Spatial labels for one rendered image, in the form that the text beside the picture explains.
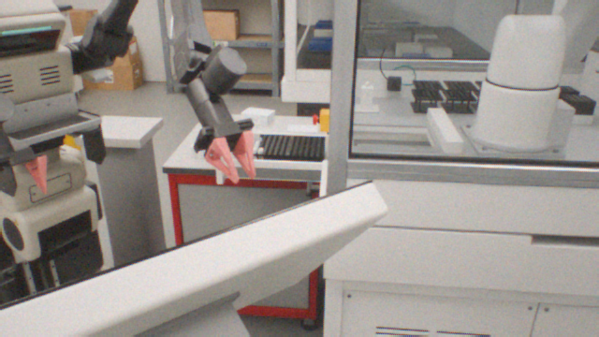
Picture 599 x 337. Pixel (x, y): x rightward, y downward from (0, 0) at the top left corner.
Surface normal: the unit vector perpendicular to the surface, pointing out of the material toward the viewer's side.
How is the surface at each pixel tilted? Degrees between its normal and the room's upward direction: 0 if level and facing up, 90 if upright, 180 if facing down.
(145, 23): 90
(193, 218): 90
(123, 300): 40
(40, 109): 90
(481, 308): 90
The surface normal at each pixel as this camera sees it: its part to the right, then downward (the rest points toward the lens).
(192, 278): 0.37, -0.47
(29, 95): 0.81, 0.37
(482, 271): -0.09, 0.42
